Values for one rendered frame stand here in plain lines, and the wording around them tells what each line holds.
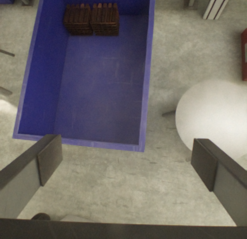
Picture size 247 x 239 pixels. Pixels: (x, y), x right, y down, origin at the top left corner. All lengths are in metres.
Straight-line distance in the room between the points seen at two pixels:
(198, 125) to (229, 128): 0.11
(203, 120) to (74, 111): 0.51
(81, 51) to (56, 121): 0.33
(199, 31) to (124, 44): 0.49
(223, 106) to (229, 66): 0.40
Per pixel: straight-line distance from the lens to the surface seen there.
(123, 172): 0.93
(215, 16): 1.18
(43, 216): 1.00
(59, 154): 0.17
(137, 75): 0.74
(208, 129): 0.70
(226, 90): 0.75
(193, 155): 0.17
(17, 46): 1.35
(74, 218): 0.95
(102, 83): 0.75
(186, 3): 1.23
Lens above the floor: 0.91
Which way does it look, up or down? 78 degrees down
